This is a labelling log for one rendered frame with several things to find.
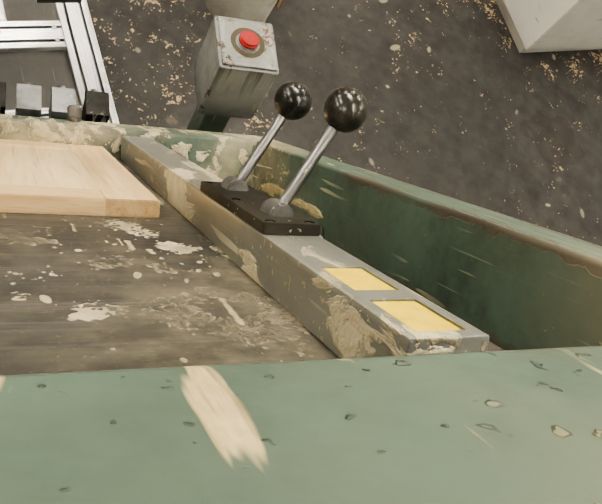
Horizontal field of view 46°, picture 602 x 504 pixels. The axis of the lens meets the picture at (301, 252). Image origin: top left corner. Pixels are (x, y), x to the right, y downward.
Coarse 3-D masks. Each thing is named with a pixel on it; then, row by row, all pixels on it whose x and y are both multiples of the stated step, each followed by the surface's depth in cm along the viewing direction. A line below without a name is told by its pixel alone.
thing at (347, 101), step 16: (336, 96) 57; (352, 96) 57; (336, 112) 57; (352, 112) 57; (336, 128) 58; (352, 128) 58; (320, 144) 58; (304, 176) 58; (288, 192) 58; (272, 208) 57; (288, 208) 58
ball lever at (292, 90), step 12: (288, 84) 68; (300, 84) 68; (276, 96) 68; (288, 96) 68; (300, 96) 68; (276, 108) 69; (288, 108) 68; (300, 108) 68; (276, 120) 69; (276, 132) 69; (264, 144) 69; (252, 156) 69; (252, 168) 69; (228, 180) 69; (240, 180) 68
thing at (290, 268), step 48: (144, 144) 109; (192, 192) 75; (240, 240) 59; (288, 240) 54; (288, 288) 49; (336, 288) 42; (336, 336) 42; (384, 336) 37; (432, 336) 36; (480, 336) 37
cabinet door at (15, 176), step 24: (0, 144) 107; (24, 144) 109; (48, 144) 113; (72, 144) 116; (0, 168) 86; (24, 168) 88; (48, 168) 90; (72, 168) 93; (96, 168) 93; (120, 168) 96; (0, 192) 70; (24, 192) 71; (48, 192) 73; (72, 192) 74; (96, 192) 76; (120, 192) 78; (144, 192) 79; (120, 216) 74; (144, 216) 75
